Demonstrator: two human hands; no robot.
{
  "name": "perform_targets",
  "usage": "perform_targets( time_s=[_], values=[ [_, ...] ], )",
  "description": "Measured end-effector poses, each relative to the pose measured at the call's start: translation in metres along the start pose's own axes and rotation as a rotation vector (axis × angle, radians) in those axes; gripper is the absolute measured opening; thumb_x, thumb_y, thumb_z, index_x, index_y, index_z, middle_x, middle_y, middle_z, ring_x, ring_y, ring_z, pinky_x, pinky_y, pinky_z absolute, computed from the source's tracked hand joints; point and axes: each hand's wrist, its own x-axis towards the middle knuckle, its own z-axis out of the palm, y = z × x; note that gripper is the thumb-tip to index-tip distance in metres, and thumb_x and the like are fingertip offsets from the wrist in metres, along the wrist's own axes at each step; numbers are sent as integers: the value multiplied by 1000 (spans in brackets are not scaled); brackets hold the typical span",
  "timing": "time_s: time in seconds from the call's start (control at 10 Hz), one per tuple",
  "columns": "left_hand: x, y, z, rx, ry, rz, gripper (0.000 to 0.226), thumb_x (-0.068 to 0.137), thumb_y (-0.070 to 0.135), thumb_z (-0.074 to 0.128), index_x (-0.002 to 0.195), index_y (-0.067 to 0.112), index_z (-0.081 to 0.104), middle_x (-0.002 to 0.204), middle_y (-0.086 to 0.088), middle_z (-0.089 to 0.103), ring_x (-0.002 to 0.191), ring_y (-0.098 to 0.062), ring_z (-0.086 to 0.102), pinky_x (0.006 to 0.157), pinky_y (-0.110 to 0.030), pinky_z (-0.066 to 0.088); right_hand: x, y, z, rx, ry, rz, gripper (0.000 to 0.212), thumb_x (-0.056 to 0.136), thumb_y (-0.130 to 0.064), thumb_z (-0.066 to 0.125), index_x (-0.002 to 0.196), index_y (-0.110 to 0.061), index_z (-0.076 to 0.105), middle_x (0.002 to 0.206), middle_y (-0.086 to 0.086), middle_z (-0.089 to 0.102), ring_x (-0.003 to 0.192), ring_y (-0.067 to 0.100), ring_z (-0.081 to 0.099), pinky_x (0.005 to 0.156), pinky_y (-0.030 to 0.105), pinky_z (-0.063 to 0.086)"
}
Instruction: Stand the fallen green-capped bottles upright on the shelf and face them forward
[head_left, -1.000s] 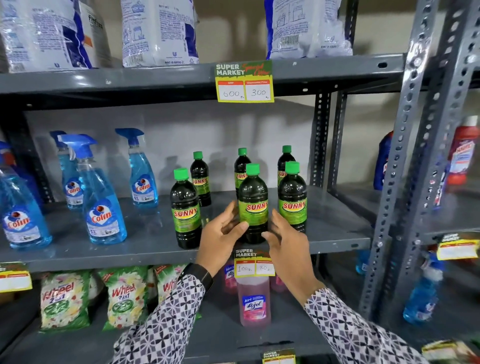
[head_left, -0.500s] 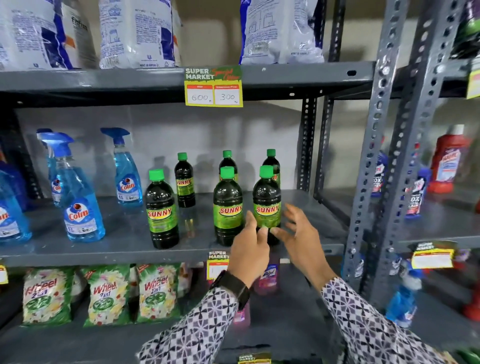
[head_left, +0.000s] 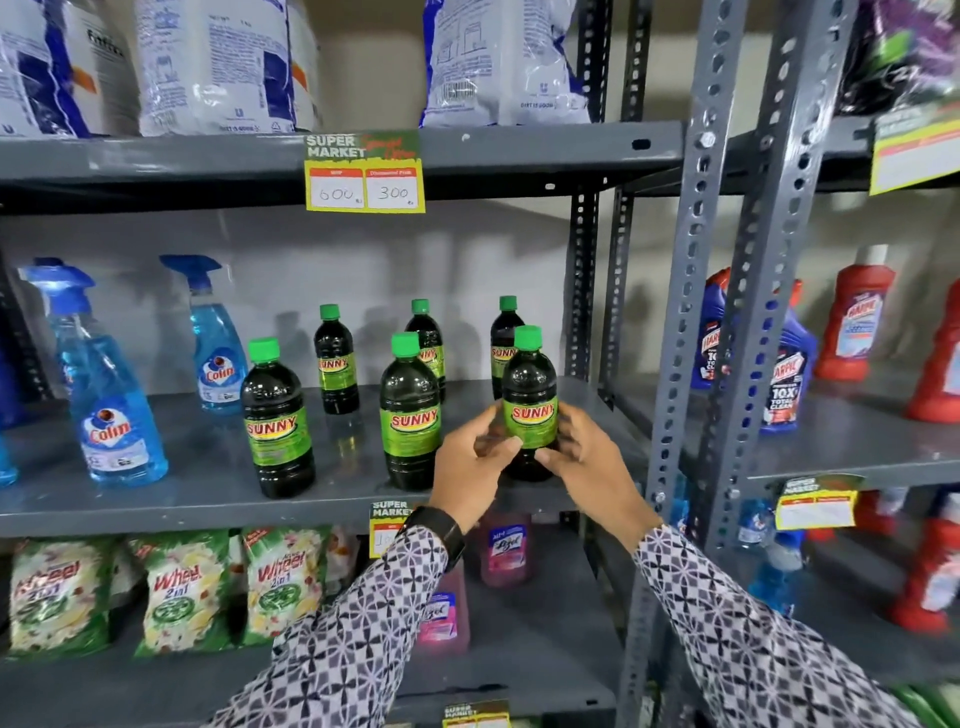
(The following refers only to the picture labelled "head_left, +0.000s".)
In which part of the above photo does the person's left hand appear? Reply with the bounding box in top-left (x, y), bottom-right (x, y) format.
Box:
top-left (427, 404), bottom-right (524, 535)

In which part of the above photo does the person's right hand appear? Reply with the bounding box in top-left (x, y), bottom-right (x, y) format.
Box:
top-left (533, 403), bottom-right (665, 555)

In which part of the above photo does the dark green-capped bottle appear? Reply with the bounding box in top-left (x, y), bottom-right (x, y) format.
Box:
top-left (404, 298), bottom-right (448, 403)
top-left (241, 338), bottom-right (316, 500)
top-left (500, 325), bottom-right (560, 483)
top-left (379, 332), bottom-right (442, 493)
top-left (490, 295), bottom-right (526, 400)
top-left (314, 303), bottom-right (361, 416)

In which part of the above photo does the grey metal shelf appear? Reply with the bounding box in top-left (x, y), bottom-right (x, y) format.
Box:
top-left (0, 0), bottom-right (751, 728)

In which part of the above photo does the person's right forearm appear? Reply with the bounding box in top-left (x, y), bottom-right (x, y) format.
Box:
top-left (631, 523), bottom-right (931, 728)

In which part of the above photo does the black wristwatch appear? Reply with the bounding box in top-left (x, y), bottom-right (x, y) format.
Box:
top-left (397, 506), bottom-right (468, 573)

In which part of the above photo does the pink cleaner bottle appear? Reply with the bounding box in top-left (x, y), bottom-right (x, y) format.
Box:
top-left (416, 558), bottom-right (472, 658)
top-left (478, 509), bottom-right (535, 589)

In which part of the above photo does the yellow green price tag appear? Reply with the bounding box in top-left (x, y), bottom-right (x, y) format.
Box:
top-left (774, 473), bottom-right (864, 532)
top-left (303, 129), bottom-right (427, 215)
top-left (368, 500), bottom-right (414, 560)
top-left (869, 104), bottom-right (960, 196)
top-left (442, 701), bottom-right (511, 728)

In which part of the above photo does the green detergent packet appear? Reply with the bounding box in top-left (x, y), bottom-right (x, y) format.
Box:
top-left (7, 536), bottom-right (115, 661)
top-left (133, 530), bottom-right (235, 660)
top-left (239, 524), bottom-right (331, 648)
top-left (326, 524), bottom-right (361, 598)

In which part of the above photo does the small blue white bottle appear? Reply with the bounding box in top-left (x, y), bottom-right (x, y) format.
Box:
top-left (736, 498), bottom-right (775, 549)
top-left (748, 528), bottom-right (805, 618)

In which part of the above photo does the grey slotted metal rack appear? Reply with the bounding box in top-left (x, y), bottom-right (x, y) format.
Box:
top-left (599, 0), bottom-right (960, 728)

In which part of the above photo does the white blue detergent bag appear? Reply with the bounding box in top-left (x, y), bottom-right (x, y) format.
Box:
top-left (134, 0), bottom-right (298, 136)
top-left (419, 0), bottom-right (590, 127)
top-left (0, 0), bottom-right (91, 140)

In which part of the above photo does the dark purple packet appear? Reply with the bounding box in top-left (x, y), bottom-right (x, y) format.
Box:
top-left (836, 0), bottom-right (960, 118)

